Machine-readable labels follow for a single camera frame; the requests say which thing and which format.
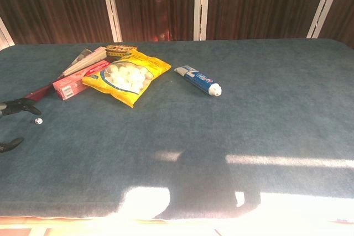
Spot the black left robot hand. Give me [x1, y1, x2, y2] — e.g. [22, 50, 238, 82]
[0, 98, 42, 154]

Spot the pink toothpaste box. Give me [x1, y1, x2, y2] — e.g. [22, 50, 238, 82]
[52, 59, 112, 101]

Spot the white red long box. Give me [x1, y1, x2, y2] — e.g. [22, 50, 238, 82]
[24, 46, 108, 101]

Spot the yellow snack bag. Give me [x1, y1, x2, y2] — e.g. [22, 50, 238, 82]
[82, 50, 172, 108]

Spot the yellow patterned box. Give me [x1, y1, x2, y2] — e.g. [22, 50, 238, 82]
[105, 43, 138, 58]

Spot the blue-green table cloth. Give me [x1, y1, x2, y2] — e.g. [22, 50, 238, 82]
[0, 38, 354, 221]

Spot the blue white toothpaste tube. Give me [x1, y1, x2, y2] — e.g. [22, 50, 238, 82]
[173, 65, 223, 97]

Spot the white metal upright post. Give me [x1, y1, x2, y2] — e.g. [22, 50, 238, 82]
[193, 0, 211, 41]
[0, 17, 15, 51]
[98, 0, 123, 43]
[306, 0, 347, 39]

